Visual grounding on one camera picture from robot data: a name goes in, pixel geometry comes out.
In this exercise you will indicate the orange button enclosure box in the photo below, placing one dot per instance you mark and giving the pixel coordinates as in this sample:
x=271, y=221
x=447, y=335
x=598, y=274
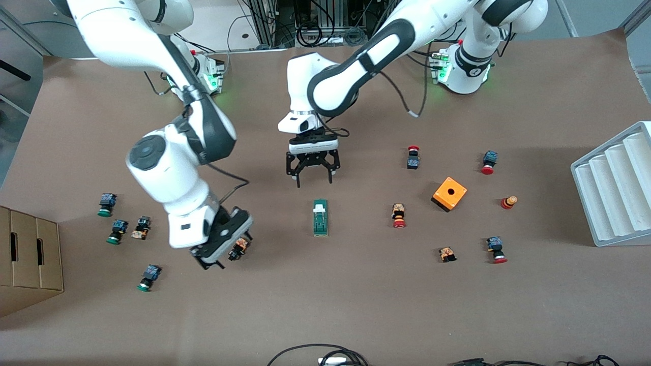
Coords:
x=449, y=194

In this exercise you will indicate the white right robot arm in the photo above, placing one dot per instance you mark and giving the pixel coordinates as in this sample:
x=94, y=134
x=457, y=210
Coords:
x=168, y=183

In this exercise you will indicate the brown cardboard box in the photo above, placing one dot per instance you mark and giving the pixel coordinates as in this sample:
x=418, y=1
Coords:
x=30, y=254

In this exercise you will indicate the black equipment rack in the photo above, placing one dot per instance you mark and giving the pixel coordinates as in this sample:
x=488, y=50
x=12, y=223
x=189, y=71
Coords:
x=315, y=20

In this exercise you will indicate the red mushroom push button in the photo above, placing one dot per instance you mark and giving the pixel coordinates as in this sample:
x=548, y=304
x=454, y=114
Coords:
x=413, y=158
x=489, y=162
x=496, y=249

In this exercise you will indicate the orange contact block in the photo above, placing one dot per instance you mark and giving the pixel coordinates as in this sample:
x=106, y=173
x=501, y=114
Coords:
x=447, y=253

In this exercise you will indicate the white power plug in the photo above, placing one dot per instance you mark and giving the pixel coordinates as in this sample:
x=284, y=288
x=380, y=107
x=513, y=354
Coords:
x=333, y=361

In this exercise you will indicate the green mushroom push button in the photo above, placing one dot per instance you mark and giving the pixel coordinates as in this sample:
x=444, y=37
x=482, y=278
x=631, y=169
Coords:
x=148, y=277
x=117, y=231
x=107, y=204

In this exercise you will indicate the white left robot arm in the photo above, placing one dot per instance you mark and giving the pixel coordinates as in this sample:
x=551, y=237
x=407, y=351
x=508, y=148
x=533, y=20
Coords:
x=356, y=66

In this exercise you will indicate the red yellow button head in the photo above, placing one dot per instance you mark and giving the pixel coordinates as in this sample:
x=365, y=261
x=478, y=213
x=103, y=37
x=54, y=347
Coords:
x=508, y=202

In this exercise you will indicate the red button with orange base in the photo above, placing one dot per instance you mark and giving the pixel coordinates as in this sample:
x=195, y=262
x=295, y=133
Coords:
x=398, y=215

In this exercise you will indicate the grey ribbed plastic tray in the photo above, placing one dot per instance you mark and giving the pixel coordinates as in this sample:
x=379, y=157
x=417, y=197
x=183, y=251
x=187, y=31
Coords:
x=615, y=188

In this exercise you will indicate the black selector switch orange base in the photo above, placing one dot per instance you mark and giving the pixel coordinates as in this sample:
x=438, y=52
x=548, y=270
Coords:
x=239, y=249
x=141, y=227

